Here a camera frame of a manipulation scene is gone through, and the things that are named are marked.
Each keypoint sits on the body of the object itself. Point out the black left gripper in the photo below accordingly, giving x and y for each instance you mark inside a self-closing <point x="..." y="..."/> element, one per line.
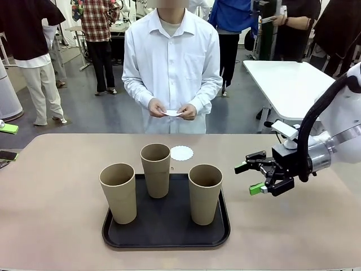
<point x="3" y="165"/>

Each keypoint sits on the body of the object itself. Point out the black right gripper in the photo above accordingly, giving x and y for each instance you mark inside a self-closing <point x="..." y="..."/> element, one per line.
<point x="286" y="161"/>

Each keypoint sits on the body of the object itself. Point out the tall beige cup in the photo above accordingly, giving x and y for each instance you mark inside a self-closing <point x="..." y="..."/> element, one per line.
<point x="156" y="180"/>
<point x="204" y="203"/>
<point x="119" y="197"/>

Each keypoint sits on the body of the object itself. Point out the person's left forearm white sleeve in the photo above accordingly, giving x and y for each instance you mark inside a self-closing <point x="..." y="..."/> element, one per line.
<point x="208" y="96"/>

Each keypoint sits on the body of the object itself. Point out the person's right forearm white sleeve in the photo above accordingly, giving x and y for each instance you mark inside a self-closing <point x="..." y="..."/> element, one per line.
<point x="135" y="93"/>

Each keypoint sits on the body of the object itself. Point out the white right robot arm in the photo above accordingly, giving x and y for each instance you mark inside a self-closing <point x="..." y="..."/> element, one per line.
<point x="344" y="113"/>

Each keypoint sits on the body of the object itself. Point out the person's left hand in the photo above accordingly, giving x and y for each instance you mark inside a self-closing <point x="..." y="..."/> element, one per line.
<point x="190" y="113"/>

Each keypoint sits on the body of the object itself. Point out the person's right hand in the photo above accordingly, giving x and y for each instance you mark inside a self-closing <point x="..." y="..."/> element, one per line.
<point x="155" y="108"/>

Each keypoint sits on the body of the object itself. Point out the white cylindrical appliance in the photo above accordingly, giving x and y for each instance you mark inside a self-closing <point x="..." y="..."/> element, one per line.
<point x="8" y="98"/>

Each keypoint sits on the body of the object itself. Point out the white folding table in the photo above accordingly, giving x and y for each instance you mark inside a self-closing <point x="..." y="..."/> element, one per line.
<point x="282" y="82"/>

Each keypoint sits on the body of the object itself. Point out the person in grey trousers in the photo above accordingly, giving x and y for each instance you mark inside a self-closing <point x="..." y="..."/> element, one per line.
<point x="57" y="56"/>

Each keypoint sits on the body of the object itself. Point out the person black top beige trousers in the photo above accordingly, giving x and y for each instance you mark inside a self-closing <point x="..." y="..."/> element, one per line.
<point x="34" y="36"/>

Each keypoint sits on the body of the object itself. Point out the black plastic tray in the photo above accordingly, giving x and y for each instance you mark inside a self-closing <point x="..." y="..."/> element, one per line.
<point x="169" y="226"/>

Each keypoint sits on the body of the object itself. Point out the light background desk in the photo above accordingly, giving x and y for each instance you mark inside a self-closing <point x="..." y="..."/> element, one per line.
<point x="77" y="31"/>

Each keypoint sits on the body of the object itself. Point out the black hanging bag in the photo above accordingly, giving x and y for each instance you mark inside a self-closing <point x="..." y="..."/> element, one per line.
<point x="249" y="41"/>

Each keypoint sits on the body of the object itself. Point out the person in plaid shirt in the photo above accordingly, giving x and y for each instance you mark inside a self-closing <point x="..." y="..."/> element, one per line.
<point x="97" y="25"/>

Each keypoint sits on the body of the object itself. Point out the person in black holding paper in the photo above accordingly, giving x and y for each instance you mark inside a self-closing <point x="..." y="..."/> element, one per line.
<point x="296" y="28"/>

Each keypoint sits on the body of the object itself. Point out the person in white shirt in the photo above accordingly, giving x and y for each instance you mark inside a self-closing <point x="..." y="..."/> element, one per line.
<point x="169" y="62"/>

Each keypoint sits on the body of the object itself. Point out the person in dark loose clothing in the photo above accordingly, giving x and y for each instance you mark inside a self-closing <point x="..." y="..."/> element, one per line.
<point x="338" y="34"/>

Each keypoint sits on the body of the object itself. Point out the person in blue jacket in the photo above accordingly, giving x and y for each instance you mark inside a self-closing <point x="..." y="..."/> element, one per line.
<point x="231" y="17"/>

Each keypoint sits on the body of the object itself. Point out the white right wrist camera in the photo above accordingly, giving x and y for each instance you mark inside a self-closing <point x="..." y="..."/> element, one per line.
<point x="285" y="130"/>

